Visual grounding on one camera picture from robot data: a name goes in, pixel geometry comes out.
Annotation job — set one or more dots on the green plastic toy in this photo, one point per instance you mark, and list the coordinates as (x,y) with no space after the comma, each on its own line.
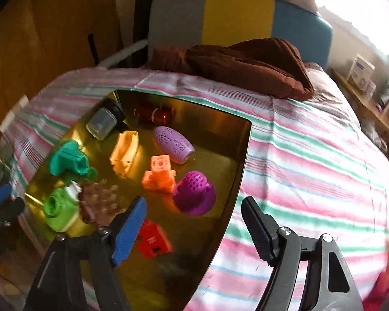
(68,162)

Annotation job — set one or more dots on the pink green striped blanket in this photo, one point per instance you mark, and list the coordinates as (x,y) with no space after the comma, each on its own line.
(311,175)

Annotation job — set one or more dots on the window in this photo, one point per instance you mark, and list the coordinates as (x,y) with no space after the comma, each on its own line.
(353,6)

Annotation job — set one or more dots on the orange connected blocks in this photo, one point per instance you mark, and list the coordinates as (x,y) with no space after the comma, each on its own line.
(158,175)

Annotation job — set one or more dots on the white cardboard box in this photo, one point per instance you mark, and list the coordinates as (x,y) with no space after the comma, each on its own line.
(359,71)

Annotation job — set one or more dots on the black rolled mat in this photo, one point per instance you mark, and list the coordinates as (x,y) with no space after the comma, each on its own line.
(144,16)

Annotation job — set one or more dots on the wooden wardrobe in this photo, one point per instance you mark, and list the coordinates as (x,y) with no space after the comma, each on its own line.
(52,39)

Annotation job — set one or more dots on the purple patterned egg-shaped object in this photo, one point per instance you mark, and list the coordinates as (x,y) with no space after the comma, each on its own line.
(175,144)

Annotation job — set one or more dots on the brown spiky massager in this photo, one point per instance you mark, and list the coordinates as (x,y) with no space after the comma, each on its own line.
(100,201)

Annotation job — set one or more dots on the brown padded duvet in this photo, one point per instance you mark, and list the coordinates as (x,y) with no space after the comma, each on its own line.
(246,68)

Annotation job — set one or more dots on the dark red small bottle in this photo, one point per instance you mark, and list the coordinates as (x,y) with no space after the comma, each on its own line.
(158,115)

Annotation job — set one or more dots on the white bed rail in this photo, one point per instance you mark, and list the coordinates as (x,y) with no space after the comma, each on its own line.
(123,53)

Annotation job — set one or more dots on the purple strainer cup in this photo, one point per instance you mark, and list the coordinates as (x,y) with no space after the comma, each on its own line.
(194,194)

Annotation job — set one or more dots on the glass jar with black lid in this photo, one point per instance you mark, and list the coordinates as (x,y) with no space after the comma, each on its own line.
(100,123)

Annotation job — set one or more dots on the red puzzle piece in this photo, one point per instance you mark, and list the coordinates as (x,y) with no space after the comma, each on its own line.
(152,239)

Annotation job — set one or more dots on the pale orange plastic container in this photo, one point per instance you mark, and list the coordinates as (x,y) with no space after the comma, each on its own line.
(124,150)

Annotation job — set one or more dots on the grey yellow blue headboard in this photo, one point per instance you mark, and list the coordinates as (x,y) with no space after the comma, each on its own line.
(240,16)

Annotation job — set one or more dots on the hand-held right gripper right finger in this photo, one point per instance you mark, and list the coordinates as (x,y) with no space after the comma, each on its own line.
(257,233)

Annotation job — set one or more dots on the grey quilt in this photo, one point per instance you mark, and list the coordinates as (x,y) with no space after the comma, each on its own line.
(327,87)

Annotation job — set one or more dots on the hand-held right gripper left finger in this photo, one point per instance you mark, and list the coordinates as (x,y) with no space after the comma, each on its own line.
(129,230)

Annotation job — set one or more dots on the gold metal tin tray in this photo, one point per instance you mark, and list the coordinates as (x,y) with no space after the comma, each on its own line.
(214,142)

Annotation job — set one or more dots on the wooden shelf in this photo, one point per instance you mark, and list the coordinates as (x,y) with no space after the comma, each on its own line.
(369,107)

